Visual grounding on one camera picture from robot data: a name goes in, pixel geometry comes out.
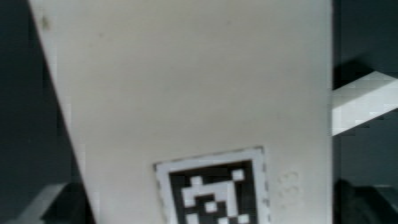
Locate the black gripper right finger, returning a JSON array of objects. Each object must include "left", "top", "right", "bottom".
[{"left": 333, "top": 179, "right": 398, "bottom": 224}]

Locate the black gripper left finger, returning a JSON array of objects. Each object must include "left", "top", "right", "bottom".
[{"left": 11, "top": 181, "right": 97, "bottom": 224}]

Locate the white cabinet top block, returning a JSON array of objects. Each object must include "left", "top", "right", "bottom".
[{"left": 29, "top": 0, "right": 333, "bottom": 224}]

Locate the white L-shaped obstacle fence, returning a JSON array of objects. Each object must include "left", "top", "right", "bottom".
[{"left": 333, "top": 72, "right": 398, "bottom": 135}]

